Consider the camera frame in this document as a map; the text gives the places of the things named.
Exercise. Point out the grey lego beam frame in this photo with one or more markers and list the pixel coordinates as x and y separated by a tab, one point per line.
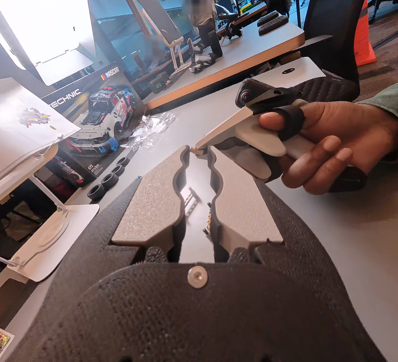
190	201
209	220

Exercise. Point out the grey table with wooden edge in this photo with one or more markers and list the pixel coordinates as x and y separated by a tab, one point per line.
248	50

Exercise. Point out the orange traffic cone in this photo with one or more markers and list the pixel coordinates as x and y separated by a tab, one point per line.
363	44

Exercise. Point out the white frame stand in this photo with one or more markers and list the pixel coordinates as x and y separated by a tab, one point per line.
178	68

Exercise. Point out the clear plastic bag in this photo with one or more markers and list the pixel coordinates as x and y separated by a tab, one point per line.
152	128

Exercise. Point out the white sign board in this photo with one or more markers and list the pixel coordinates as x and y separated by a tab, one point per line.
46	26

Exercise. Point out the black office chair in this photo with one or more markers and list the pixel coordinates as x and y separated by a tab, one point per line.
335	10

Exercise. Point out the lego car set box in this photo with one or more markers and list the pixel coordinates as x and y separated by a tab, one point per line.
102	110

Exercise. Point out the lego instruction booklet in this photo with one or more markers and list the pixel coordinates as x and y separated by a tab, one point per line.
31	119

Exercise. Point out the black textured pad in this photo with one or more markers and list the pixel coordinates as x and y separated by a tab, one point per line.
267	15
273	27

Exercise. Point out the printed sticker sheet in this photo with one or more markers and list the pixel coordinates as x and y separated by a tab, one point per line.
6	345

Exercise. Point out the black case with green lights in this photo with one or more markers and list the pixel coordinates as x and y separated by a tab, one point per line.
158	83

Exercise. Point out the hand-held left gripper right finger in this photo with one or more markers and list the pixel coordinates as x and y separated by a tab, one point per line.
248	206

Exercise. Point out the person's right forearm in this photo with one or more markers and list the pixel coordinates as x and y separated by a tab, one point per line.
385	100

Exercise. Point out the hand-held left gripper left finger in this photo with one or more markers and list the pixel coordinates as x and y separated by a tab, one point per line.
146	206

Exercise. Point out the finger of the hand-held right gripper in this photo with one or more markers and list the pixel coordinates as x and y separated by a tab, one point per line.
227	128

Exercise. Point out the black chair armrest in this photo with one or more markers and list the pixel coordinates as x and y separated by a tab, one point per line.
329	88

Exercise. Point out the person's right hand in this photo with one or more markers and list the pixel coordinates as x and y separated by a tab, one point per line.
335	125

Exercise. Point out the white and black device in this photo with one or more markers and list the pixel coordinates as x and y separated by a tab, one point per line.
202	60

